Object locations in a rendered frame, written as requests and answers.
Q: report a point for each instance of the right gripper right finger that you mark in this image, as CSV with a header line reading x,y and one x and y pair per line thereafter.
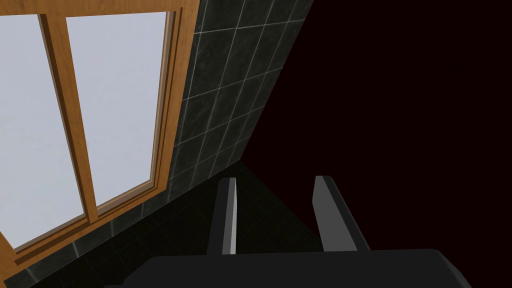
x,y
335,224

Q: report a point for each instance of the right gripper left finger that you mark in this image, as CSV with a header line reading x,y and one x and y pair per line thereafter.
x,y
224,224

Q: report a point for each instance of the wooden framed window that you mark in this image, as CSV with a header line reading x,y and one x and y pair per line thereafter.
x,y
100,104

